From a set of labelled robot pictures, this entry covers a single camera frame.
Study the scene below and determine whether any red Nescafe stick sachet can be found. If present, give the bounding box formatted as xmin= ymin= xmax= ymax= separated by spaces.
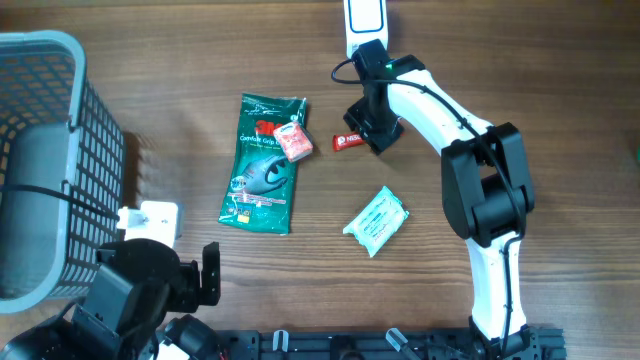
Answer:
xmin=332 ymin=133 xmax=366 ymax=152

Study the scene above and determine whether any pink tissue packet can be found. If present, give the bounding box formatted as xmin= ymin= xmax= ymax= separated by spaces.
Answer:
xmin=273 ymin=121 xmax=314 ymax=163

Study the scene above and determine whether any green 3M gloves packet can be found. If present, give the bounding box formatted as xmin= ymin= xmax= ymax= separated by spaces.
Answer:
xmin=218 ymin=93 xmax=307 ymax=235

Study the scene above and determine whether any white wet wipes pack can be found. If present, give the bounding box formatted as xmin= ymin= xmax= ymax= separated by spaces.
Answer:
xmin=343 ymin=186 xmax=409 ymax=258

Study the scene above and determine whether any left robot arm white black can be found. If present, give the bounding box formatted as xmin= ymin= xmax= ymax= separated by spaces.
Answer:
xmin=1 ymin=238 xmax=221 ymax=360

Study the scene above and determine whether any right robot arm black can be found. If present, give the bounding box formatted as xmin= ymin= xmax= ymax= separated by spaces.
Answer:
xmin=344 ymin=40 xmax=535 ymax=359

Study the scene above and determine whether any white barcode scanner box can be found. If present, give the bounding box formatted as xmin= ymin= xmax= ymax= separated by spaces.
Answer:
xmin=343 ymin=0 xmax=389 ymax=58

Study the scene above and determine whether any grey plastic lattice basket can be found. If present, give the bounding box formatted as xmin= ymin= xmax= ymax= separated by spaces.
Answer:
xmin=1 ymin=30 xmax=126 ymax=314

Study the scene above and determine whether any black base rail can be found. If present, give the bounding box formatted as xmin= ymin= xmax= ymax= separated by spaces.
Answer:
xmin=218 ymin=328 xmax=568 ymax=360

